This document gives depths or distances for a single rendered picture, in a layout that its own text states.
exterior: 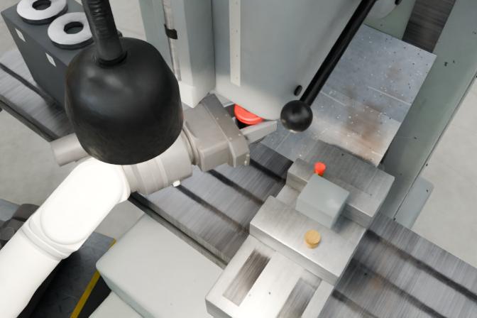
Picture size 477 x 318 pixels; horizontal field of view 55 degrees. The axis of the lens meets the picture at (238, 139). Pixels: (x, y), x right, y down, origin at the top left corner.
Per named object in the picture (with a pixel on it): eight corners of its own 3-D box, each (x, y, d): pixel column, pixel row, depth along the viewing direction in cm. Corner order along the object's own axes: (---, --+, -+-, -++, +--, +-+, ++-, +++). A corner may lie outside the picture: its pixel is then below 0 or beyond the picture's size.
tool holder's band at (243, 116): (245, 129, 64) (245, 125, 63) (228, 108, 67) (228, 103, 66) (273, 114, 66) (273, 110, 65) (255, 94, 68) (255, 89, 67)
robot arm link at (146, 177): (170, 192, 59) (84, 230, 56) (157, 182, 69) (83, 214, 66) (137, 108, 58) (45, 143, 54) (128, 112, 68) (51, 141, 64)
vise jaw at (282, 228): (334, 287, 67) (339, 277, 64) (248, 234, 72) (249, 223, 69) (352, 255, 70) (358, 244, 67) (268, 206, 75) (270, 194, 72)
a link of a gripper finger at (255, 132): (273, 128, 68) (236, 145, 66) (275, 114, 66) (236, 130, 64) (279, 136, 67) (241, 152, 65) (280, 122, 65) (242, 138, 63)
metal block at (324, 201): (327, 236, 71) (333, 217, 66) (293, 216, 73) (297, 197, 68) (342, 211, 73) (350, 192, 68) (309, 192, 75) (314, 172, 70)
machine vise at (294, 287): (289, 371, 67) (297, 354, 58) (206, 312, 72) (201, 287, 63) (385, 196, 84) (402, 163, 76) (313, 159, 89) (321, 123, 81)
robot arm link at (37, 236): (135, 182, 56) (59, 272, 54) (128, 175, 65) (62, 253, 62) (92, 148, 55) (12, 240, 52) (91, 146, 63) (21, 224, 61)
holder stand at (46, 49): (94, 133, 93) (64, 60, 77) (33, 81, 102) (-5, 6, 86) (140, 101, 99) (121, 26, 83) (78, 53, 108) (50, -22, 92)
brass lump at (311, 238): (314, 251, 66) (315, 246, 65) (300, 243, 67) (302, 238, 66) (321, 240, 67) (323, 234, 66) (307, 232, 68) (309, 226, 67)
